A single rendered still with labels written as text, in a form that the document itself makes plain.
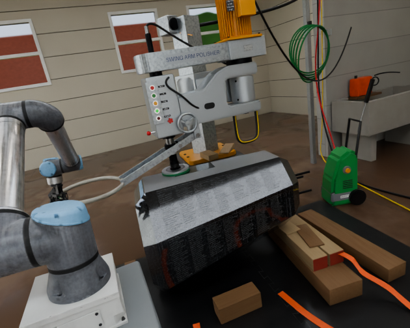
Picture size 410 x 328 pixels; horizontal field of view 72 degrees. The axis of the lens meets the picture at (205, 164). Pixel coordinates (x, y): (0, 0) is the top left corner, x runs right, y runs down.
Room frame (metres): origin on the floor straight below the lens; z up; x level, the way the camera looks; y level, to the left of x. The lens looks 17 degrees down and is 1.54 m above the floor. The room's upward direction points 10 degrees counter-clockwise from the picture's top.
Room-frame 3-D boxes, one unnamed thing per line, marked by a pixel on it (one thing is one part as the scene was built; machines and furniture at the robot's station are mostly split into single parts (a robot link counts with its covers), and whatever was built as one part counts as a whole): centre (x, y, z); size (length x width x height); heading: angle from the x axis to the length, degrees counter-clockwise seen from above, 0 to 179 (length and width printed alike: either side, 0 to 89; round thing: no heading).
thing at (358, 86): (4.26, -2.52, 1.00); 0.50 x 0.22 x 0.33; 110
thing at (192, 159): (2.86, -0.03, 0.76); 0.49 x 0.49 x 0.05; 15
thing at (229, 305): (1.52, -0.06, 0.07); 0.30 x 0.12 x 0.12; 107
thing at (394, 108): (4.10, -2.71, 0.43); 1.30 x 0.62 x 0.86; 110
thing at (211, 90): (2.22, -0.14, 1.34); 0.74 x 0.23 x 0.49; 108
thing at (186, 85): (2.69, -0.14, 1.40); 0.74 x 0.34 x 0.25; 34
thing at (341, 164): (2.77, -1.41, 0.43); 0.35 x 0.35 x 0.87; 0
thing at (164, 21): (2.83, 0.11, 2.00); 0.20 x 0.18 x 0.15; 15
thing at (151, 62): (2.22, -0.10, 1.65); 0.96 x 0.25 x 0.17; 108
